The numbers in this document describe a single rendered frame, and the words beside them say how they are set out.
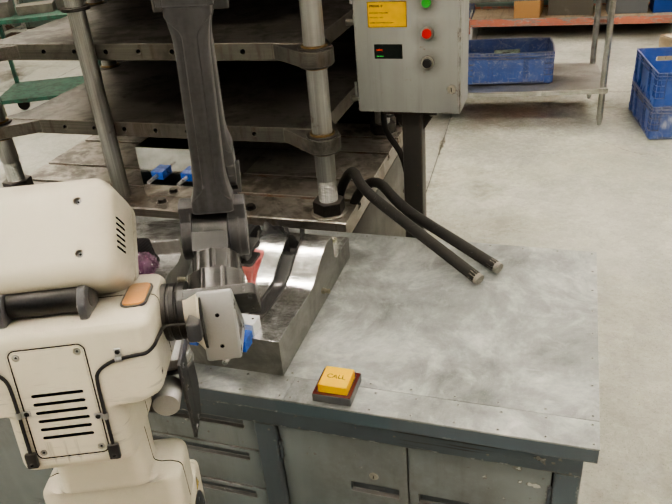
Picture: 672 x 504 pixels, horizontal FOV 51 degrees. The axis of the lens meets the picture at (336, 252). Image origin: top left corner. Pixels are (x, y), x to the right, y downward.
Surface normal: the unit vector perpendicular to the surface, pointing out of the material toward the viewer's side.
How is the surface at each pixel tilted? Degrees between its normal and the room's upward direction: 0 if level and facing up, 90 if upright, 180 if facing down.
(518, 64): 93
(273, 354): 90
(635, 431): 0
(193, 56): 90
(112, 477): 82
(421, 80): 90
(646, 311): 0
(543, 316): 0
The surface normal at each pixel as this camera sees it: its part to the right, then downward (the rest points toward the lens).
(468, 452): -0.30, 0.50
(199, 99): 0.12, 0.48
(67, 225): 0.01, -0.22
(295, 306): -0.06, -0.89
